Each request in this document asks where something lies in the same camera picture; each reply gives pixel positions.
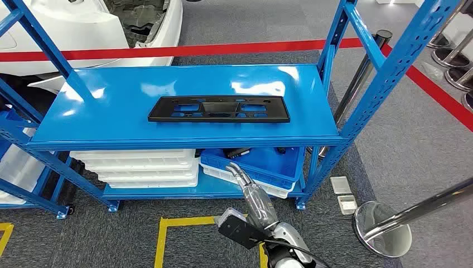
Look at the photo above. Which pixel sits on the black plastic plate bracket part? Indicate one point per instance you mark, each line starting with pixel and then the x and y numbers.
pixel 220 107

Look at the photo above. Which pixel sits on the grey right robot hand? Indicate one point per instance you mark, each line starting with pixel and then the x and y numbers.
pixel 258 203

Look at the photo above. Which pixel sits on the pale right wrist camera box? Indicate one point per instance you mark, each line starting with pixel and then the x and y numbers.
pixel 236 227

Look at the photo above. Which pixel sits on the blue plastic bin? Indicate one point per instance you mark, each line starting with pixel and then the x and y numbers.
pixel 269 162

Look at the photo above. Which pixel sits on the chrome stanchion with round base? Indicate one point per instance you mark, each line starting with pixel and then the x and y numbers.
pixel 384 229
pixel 458 79
pixel 439 40
pixel 449 58
pixel 468 101

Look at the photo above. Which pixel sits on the white car body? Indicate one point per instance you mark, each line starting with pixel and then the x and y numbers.
pixel 74 29

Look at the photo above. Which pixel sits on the red barrier belt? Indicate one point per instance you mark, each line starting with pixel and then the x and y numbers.
pixel 221 49

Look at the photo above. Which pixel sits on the black stanchion post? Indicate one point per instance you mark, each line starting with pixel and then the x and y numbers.
pixel 360 77

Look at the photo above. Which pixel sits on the clear plastic scrap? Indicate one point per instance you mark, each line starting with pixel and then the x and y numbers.
pixel 432 71

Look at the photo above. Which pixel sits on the large white plastic crate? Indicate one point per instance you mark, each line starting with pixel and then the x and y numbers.
pixel 18 170

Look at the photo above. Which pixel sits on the blue metal shelf rack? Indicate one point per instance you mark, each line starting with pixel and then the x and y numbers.
pixel 147 111

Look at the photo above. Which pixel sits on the silver floor outlet plate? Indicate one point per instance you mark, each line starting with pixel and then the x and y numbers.
pixel 340 185
pixel 347 205

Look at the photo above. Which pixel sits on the small black part in bin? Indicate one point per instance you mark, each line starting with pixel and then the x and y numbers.
pixel 281 150

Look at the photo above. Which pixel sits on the white plastic bin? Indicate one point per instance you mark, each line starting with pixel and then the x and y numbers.
pixel 273 190

